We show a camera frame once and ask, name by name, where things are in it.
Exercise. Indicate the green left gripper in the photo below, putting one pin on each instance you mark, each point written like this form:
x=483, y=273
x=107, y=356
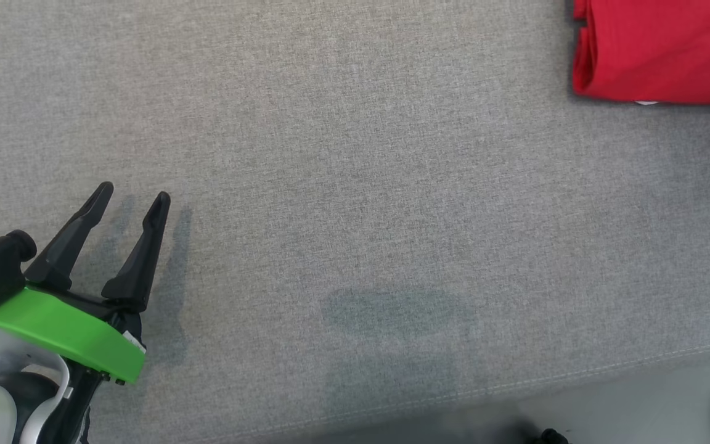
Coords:
x=65, y=327

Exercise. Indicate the red white basketball jersey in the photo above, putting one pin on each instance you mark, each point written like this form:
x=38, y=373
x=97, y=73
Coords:
x=669, y=49

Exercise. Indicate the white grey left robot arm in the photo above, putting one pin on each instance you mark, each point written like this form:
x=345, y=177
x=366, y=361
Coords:
x=4, y=394

